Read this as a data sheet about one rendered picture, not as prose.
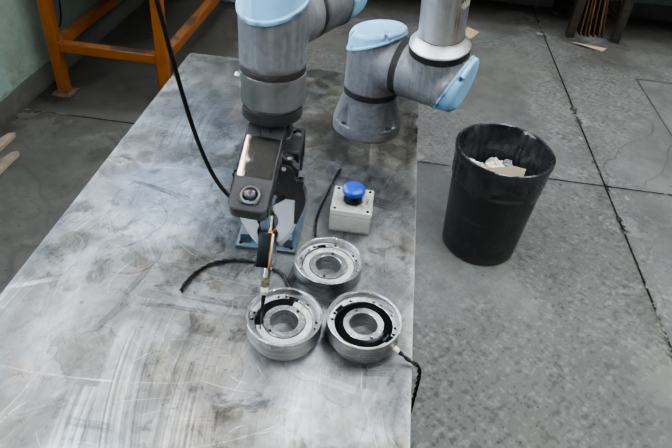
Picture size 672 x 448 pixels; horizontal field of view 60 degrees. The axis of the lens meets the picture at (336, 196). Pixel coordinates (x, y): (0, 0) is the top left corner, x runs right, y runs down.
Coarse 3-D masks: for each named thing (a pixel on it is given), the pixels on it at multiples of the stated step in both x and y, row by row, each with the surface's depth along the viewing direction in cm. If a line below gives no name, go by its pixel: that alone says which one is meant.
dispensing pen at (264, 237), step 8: (272, 208) 79; (272, 216) 79; (272, 224) 79; (264, 232) 77; (264, 240) 77; (264, 248) 77; (264, 256) 77; (256, 264) 78; (264, 264) 77; (264, 272) 79; (264, 280) 79; (264, 288) 79; (264, 296) 80; (264, 304) 80
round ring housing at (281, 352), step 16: (288, 288) 85; (256, 304) 83; (304, 304) 84; (272, 320) 83; (288, 320) 84; (304, 320) 82; (320, 320) 81; (256, 336) 78; (288, 336) 79; (272, 352) 78; (288, 352) 78; (304, 352) 79
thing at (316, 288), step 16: (320, 240) 94; (336, 240) 94; (304, 256) 92; (320, 256) 92; (336, 256) 92; (352, 256) 93; (304, 272) 89; (320, 272) 89; (336, 272) 90; (304, 288) 90; (320, 288) 87; (336, 288) 87; (352, 288) 89
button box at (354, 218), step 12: (336, 192) 103; (372, 192) 104; (336, 204) 100; (348, 204) 101; (360, 204) 101; (372, 204) 101; (336, 216) 100; (348, 216) 100; (360, 216) 99; (336, 228) 101; (348, 228) 101; (360, 228) 101
